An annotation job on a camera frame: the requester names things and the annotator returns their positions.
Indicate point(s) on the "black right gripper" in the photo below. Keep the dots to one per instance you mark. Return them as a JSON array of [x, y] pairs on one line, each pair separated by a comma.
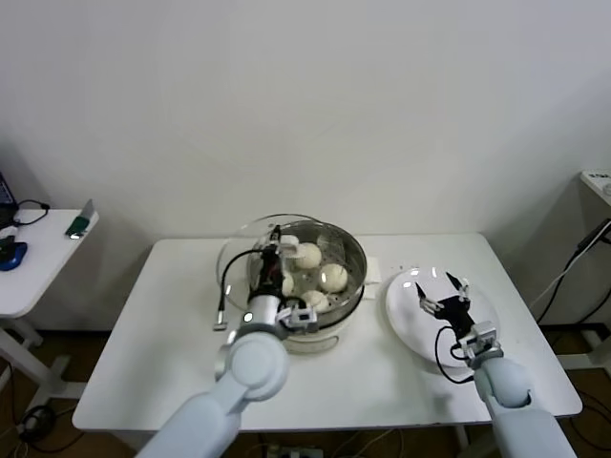
[[453, 312]]

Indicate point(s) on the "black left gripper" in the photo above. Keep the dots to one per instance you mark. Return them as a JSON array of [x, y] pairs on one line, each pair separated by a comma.
[[269, 276]]

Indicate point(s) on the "white steamed baozi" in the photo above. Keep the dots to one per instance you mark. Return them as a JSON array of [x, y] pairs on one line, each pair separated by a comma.
[[332, 278], [316, 300], [310, 257], [288, 285]]

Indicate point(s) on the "glass pot lid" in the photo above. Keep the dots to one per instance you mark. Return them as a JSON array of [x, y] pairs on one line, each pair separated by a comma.
[[238, 248]]

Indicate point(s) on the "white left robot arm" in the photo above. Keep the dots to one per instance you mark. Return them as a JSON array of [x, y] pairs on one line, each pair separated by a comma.
[[253, 362]]

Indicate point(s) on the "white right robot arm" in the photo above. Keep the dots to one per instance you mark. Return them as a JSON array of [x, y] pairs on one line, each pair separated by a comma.
[[506, 386]]

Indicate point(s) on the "stainless steel steamer basket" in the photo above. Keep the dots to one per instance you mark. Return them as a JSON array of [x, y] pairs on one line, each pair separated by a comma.
[[355, 267]]

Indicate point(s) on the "white round plate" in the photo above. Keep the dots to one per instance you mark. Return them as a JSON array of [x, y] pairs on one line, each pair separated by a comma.
[[406, 315]]

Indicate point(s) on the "white electric pot base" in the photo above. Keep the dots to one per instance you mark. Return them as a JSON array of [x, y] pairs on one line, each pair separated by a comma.
[[329, 336]]

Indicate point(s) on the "white table leg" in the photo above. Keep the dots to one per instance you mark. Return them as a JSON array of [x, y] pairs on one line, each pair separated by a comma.
[[461, 441]]

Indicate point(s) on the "white stand base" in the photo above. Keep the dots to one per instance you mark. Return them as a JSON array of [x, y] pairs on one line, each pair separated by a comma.
[[589, 361]]

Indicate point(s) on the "grey floor power strip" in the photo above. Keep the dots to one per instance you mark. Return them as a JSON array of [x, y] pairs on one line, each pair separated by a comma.
[[296, 452]]

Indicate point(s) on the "white side table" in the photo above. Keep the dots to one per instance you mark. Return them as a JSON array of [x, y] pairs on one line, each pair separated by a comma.
[[43, 267]]

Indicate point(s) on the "blue computer mouse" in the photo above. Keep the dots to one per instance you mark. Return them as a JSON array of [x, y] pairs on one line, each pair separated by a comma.
[[12, 255]]

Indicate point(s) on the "small black white gadget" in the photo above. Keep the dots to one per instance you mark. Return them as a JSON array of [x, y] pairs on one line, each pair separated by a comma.
[[7, 236]]

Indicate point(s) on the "dark laptop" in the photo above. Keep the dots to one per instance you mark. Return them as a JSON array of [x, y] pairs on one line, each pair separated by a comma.
[[5, 195]]

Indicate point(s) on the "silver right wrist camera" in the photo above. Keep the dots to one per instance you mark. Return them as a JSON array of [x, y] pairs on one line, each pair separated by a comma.
[[484, 334]]

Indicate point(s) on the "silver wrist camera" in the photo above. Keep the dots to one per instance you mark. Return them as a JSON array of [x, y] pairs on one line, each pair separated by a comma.
[[301, 317], [484, 334]]

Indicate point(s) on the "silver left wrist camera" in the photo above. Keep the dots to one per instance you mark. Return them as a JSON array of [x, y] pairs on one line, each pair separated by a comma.
[[301, 317]]

